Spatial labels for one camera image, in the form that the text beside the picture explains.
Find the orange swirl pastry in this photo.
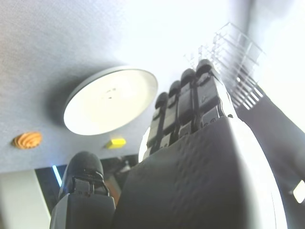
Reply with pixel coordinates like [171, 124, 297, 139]
[12, 131, 43, 150]

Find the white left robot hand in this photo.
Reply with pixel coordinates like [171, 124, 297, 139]
[50, 59, 289, 229]

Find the yellow rectangular block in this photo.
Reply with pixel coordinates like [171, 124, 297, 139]
[104, 137, 127, 150]

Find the white column with light strip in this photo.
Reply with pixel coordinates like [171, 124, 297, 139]
[0, 164, 69, 229]

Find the silver wire dish rack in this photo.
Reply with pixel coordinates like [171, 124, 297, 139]
[183, 22, 266, 111]

